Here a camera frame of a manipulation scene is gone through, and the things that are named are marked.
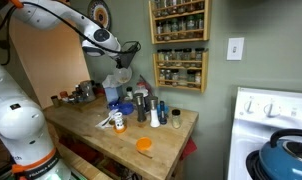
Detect small black lid jar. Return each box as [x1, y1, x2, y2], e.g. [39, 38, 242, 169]
[172, 109, 181, 129]

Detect white wall switch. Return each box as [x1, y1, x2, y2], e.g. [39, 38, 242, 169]
[227, 37, 244, 61]

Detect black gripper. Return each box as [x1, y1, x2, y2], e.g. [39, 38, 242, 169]
[116, 43, 140, 69]

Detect white electric stove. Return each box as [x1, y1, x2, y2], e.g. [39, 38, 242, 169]
[227, 87, 302, 180]

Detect white ceramic bowl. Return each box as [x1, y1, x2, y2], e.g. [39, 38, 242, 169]
[114, 68, 132, 83]

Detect blue tea kettle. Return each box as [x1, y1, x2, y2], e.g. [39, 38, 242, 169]
[246, 129, 302, 180]

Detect wooden butcher block cart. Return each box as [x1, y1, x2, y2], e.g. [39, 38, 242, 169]
[44, 98, 199, 180]

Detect white measuring spoons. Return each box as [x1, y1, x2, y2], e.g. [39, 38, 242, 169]
[95, 109, 118, 129]

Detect plastic zip bag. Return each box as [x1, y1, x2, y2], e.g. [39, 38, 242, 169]
[138, 74, 154, 96]

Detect orange plastic lid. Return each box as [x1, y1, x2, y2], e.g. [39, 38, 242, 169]
[136, 137, 152, 151]

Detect dark pepper grinder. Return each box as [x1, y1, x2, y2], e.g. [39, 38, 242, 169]
[134, 93, 146, 122]

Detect blue measuring cup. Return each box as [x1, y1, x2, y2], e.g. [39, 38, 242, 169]
[108, 101, 134, 115]

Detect wooden spice rack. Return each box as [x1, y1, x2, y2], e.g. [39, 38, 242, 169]
[149, 0, 211, 44]
[153, 48, 208, 93]

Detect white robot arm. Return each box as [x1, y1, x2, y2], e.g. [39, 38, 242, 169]
[0, 0, 141, 180]

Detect black lid small bottle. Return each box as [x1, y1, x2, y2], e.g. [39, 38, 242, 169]
[126, 87, 133, 100]

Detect lower wooden spice rack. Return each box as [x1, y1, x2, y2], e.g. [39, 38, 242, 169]
[153, 48, 208, 93]

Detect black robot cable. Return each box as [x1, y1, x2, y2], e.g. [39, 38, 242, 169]
[0, 1, 142, 66]

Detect decorative wall plate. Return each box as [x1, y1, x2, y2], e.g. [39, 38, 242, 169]
[87, 0, 111, 30]

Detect upper wooden spice rack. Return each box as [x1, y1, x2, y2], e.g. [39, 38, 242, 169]
[149, 0, 211, 44]

